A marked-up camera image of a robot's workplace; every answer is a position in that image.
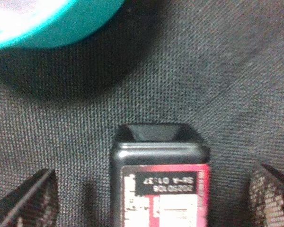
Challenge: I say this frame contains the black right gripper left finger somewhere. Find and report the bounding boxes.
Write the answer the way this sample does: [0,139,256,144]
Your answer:
[0,169,59,227]

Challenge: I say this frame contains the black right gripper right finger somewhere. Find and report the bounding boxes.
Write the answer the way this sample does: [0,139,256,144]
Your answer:
[249,164,284,227]

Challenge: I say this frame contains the black box red label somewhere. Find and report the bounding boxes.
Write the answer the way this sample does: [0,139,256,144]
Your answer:
[110,123,210,227]

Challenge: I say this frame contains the black tablecloth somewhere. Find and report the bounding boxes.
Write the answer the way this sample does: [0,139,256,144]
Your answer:
[0,0,284,227]

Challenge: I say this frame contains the teal saucepan with handle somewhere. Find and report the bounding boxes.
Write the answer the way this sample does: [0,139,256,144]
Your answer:
[0,0,124,50]

